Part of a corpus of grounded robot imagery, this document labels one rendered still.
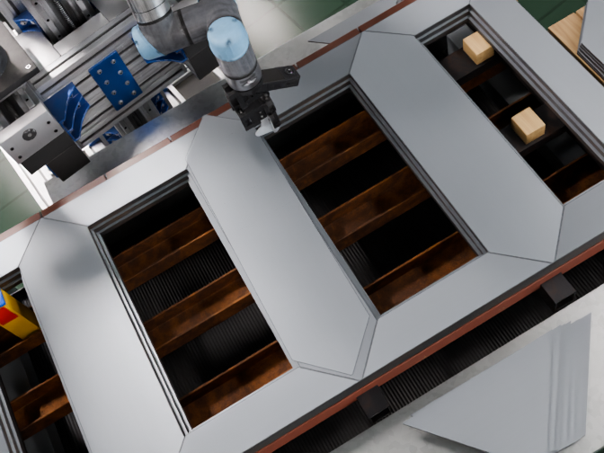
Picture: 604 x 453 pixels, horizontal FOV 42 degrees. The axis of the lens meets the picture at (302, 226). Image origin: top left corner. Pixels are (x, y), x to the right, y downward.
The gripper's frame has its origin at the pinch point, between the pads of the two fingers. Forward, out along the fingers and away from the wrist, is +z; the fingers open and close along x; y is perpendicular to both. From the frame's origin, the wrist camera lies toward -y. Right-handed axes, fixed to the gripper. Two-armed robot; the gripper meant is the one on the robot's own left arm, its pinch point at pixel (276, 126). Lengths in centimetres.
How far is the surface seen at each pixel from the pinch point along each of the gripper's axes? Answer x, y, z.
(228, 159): 0.9, 13.4, 0.7
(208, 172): 1.1, 18.8, 0.7
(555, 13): -44, -118, 87
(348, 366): 58, 15, 1
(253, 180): 9.3, 11.0, 0.8
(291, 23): -102, -38, 86
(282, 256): 29.9, 14.4, 0.8
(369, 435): 69, 18, 11
